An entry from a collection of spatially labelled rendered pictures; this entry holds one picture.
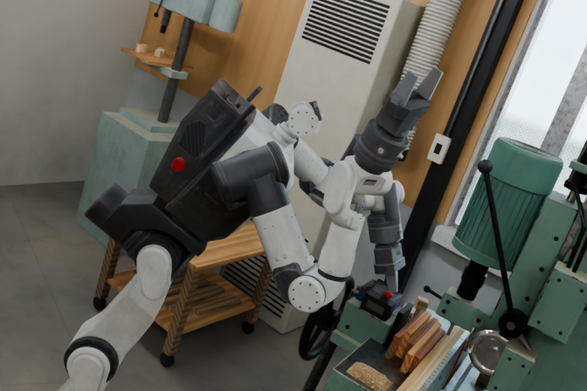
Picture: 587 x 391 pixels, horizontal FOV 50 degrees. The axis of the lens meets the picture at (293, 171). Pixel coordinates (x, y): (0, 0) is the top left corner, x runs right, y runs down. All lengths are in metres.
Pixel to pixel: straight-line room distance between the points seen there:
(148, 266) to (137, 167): 1.94
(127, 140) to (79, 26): 0.92
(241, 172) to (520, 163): 0.69
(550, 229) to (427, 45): 1.56
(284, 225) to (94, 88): 3.19
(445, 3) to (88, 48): 2.29
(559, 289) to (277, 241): 0.64
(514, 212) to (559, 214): 0.10
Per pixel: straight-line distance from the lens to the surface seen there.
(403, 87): 1.15
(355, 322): 1.76
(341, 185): 1.25
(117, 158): 3.67
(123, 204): 1.61
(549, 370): 1.70
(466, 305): 1.77
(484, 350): 1.69
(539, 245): 1.66
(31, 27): 4.03
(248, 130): 1.45
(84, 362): 1.79
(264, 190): 1.32
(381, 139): 1.20
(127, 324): 1.76
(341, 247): 1.30
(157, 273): 1.63
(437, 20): 3.02
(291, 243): 1.33
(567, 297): 1.55
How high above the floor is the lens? 1.70
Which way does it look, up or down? 16 degrees down
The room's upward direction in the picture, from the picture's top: 19 degrees clockwise
